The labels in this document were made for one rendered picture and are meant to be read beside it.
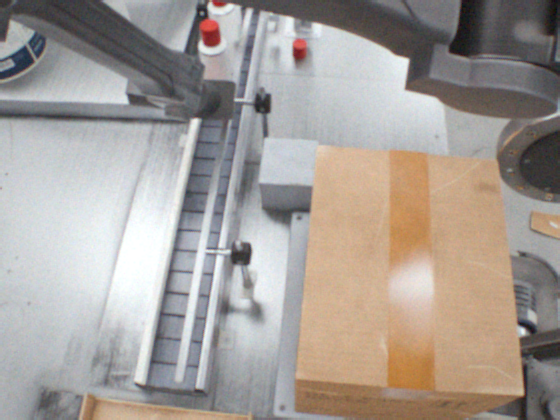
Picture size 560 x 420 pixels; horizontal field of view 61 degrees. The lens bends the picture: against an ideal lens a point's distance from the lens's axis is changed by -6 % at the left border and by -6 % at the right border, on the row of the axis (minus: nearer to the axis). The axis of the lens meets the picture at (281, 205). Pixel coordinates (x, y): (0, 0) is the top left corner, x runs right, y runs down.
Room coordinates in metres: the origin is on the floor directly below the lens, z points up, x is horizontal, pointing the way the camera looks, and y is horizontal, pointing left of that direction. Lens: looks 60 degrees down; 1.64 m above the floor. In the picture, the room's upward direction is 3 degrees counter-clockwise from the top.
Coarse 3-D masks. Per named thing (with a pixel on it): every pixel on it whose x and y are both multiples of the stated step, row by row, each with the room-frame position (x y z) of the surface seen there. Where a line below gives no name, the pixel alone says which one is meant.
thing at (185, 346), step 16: (240, 48) 0.76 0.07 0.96; (240, 64) 0.72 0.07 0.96; (224, 128) 0.56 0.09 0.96; (224, 144) 0.52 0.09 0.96; (208, 208) 0.40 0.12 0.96; (208, 224) 0.37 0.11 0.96; (208, 240) 0.35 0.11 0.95; (192, 288) 0.27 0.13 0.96; (192, 304) 0.24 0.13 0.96; (192, 320) 0.22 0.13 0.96; (192, 336) 0.20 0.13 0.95; (176, 368) 0.15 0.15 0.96
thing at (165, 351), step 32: (256, 32) 0.94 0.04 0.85; (224, 160) 0.55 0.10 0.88; (192, 192) 0.48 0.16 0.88; (224, 192) 0.48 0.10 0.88; (192, 224) 0.42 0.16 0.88; (192, 256) 0.36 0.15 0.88; (160, 320) 0.25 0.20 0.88; (160, 352) 0.19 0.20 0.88; (192, 352) 0.19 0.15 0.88; (160, 384) 0.14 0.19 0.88; (192, 384) 0.14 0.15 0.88
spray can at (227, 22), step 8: (208, 8) 0.79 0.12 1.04; (216, 8) 0.78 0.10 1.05; (224, 8) 0.78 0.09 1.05; (232, 8) 0.79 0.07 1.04; (216, 16) 0.77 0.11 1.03; (224, 16) 0.77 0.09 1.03; (232, 16) 0.78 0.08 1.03; (224, 24) 0.77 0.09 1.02; (232, 24) 0.78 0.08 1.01; (224, 32) 0.77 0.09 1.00; (232, 32) 0.78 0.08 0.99; (232, 40) 0.78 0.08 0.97; (232, 48) 0.78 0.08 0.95; (232, 56) 0.77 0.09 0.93; (232, 64) 0.77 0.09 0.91; (232, 72) 0.77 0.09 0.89
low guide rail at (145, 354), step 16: (192, 128) 0.60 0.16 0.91; (192, 144) 0.57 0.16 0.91; (192, 160) 0.54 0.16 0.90; (176, 192) 0.46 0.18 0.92; (176, 208) 0.43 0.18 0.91; (176, 224) 0.40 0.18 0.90; (160, 272) 0.31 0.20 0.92; (160, 288) 0.29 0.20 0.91; (160, 304) 0.27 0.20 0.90; (144, 336) 0.21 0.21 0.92; (144, 352) 0.19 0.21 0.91; (144, 368) 0.16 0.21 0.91; (144, 384) 0.14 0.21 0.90
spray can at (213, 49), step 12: (204, 24) 0.69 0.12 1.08; (216, 24) 0.69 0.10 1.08; (204, 36) 0.67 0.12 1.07; (216, 36) 0.68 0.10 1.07; (204, 48) 0.67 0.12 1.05; (216, 48) 0.67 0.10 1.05; (204, 60) 0.67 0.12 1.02; (216, 60) 0.66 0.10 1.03; (228, 60) 0.68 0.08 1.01; (216, 72) 0.66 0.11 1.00; (228, 72) 0.68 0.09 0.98
